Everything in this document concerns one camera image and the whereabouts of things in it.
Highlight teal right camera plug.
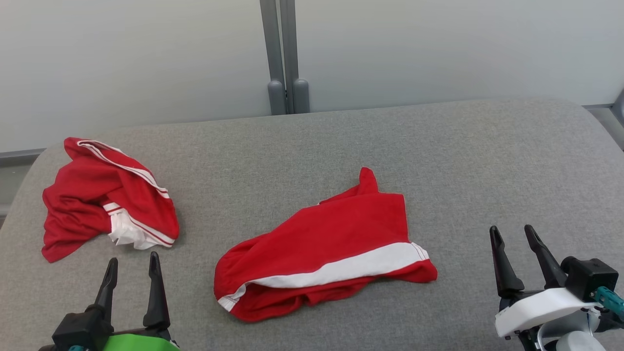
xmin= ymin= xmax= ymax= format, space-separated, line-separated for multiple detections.
xmin=592 ymin=287 xmax=624 ymax=317

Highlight red shorts with white stripe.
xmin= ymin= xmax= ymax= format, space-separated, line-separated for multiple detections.
xmin=214 ymin=167 xmax=438 ymax=323

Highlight red and white basketball jersey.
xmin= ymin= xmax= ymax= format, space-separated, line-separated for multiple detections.
xmin=41 ymin=137 xmax=180 ymax=264

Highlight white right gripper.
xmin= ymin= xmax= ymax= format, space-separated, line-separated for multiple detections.
xmin=490 ymin=224 xmax=604 ymax=338

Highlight grey partition post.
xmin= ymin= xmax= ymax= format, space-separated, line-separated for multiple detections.
xmin=260 ymin=0 xmax=287 ymax=116
xmin=279 ymin=0 xmax=311 ymax=114

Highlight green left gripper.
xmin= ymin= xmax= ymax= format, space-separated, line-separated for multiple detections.
xmin=95 ymin=252 xmax=181 ymax=351

